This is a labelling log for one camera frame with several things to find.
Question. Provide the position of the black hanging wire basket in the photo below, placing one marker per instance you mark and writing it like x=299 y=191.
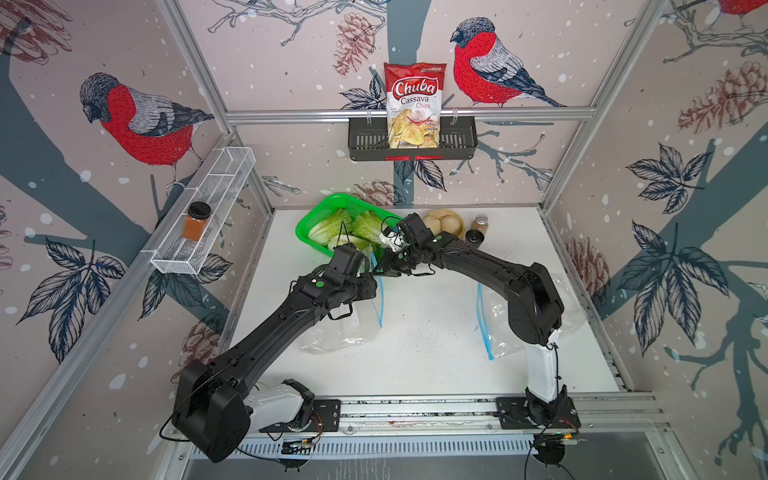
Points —
x=368 y=141

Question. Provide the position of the orange spice jar black lid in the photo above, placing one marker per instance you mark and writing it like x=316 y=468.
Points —
x=198 y=214

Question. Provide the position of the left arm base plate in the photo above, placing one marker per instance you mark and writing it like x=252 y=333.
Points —
x=325 y=417

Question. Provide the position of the black lid spice shaker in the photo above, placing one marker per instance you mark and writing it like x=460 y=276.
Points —
x=474 y=238

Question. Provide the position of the chinese cabbage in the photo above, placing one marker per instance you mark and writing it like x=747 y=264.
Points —
x=369 y=226
x=345 y=239
x=339 y=223

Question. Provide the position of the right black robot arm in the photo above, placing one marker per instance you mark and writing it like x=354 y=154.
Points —
x=534 y=306

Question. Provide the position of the white steamed bun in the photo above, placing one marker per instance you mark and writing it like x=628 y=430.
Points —
x=434 y=224
x=452 y=224

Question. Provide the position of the clear zipper bag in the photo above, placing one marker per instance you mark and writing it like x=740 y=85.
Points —
x=492 y=317
x=343 y=325

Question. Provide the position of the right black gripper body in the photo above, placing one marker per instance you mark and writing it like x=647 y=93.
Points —
x=399 y=262

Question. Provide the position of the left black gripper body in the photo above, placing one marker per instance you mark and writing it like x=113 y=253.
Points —
x=362 y=286

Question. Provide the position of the chinese cabbage front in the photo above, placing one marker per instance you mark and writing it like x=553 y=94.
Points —
x=345 y=239

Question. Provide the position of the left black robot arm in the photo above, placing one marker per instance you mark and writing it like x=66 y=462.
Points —
x=210 y=409

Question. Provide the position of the white steamed bun right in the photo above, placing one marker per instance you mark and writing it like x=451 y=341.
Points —
x=452 y=224

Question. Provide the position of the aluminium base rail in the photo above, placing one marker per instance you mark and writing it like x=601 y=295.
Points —
x=435 y=425

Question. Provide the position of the white wire shelf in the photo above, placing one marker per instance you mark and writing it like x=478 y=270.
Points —
x=219 y=188

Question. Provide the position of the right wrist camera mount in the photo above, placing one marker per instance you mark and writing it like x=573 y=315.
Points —
x=394 y=241

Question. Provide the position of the green plastic basket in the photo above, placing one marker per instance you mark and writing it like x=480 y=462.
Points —
x=332 y=203

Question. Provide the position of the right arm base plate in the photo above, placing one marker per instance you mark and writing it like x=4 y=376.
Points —
x=523 y=413

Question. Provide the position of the yellow bamboo steamer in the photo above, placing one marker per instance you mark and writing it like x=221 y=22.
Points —
x=442 y=212

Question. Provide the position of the white steamed bun left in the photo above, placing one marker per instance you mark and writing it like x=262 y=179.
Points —
x=434 y=224

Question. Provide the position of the brown spice shaker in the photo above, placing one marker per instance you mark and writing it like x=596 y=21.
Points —
x=480 y=223

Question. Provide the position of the red Chuba chips bag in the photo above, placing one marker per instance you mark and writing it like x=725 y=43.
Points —
x=413 y=104

